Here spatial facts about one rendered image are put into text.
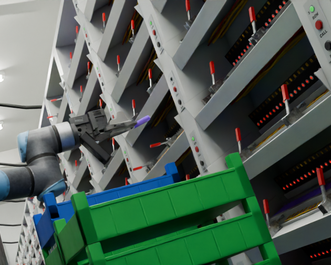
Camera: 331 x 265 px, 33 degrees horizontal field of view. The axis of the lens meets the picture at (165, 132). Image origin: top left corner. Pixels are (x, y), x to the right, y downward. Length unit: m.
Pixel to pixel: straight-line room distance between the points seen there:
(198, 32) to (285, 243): 0.59
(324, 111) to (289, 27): 0.18
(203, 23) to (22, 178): 0.66
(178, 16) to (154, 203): 0.97
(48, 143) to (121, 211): 0.89
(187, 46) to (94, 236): 0.85
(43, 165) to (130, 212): 0.85
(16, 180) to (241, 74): 0.70
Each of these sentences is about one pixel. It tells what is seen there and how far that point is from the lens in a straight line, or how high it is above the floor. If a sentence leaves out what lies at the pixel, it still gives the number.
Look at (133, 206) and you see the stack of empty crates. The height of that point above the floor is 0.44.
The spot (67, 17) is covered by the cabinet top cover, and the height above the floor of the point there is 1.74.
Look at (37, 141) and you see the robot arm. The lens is 1.73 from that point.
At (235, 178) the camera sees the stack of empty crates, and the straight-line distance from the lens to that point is 0.96.
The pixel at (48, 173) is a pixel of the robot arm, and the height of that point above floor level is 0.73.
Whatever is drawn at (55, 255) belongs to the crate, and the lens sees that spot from 1.21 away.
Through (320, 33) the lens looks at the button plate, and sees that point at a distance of 1.08.
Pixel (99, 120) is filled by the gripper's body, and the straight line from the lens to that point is 1.80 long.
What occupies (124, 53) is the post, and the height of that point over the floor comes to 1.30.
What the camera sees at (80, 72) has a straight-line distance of 3.11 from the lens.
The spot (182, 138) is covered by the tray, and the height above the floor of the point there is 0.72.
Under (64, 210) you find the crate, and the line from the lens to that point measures 1.18.
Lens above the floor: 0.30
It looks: 15 degrees up
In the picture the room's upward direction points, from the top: 19 degrees counter-clockwise
